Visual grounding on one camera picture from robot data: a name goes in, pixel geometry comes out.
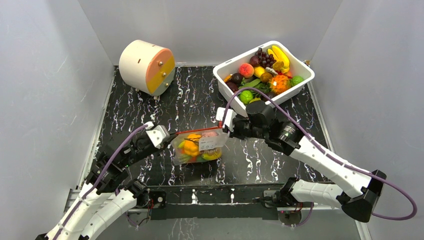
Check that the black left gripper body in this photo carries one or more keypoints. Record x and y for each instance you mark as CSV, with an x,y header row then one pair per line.
x,y
142,150

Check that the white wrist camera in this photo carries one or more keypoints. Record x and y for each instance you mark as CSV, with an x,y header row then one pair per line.
x,y
157,134
226,117

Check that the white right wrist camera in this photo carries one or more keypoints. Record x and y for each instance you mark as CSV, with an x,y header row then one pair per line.
x,y
226,117

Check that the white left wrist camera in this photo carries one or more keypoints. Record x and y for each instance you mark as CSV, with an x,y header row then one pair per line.
x,y
157,134

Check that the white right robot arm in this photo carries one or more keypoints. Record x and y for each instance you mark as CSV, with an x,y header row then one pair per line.
x,y
354,191

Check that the dark toy mangosteen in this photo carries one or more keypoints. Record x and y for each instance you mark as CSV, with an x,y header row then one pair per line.
x,y
237,78

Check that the orange netted toy fruit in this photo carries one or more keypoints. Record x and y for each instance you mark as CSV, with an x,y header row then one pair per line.
x,y
280,83

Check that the yellow toy lemon back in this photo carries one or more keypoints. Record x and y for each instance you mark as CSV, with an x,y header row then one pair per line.
x,y
258,71

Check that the cream cylinder orange yellow face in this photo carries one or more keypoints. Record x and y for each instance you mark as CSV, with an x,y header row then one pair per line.
x,y
147,67

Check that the yellow toy banana bunch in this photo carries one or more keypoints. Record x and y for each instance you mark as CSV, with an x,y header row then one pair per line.
x,y
281,62

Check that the yellow toy pepper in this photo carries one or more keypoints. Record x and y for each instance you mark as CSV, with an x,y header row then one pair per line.
x,y
191,148

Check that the light green toy apple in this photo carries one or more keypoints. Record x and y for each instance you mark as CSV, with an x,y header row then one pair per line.
x,y
246,96

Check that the white plastic food bin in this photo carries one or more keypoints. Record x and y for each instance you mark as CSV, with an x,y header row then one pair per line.
x,y
297,68

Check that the green leafy toy vegetable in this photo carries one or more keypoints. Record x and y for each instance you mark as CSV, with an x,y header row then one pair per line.
x,y
256,84

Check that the brown toy kiwi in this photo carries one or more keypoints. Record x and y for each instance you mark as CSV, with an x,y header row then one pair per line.
x,y
266,77

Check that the pink toy peach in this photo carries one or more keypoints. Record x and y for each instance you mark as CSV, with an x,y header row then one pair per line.
x,y
246,70

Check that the clear zip bag orange zipper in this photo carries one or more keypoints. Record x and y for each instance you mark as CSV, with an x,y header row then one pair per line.
x,y
199,145

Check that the orange toy corn piece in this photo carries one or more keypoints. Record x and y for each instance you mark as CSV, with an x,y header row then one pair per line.
x,y
228,78

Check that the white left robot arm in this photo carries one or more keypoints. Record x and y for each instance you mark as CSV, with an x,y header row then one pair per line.
x,y
102,198

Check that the dark maroon toy plum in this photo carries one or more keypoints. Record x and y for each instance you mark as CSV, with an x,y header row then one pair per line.
x,y
232,86

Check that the dark purple toy grapes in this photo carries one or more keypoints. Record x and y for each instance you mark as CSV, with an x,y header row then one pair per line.
x,y
265,60

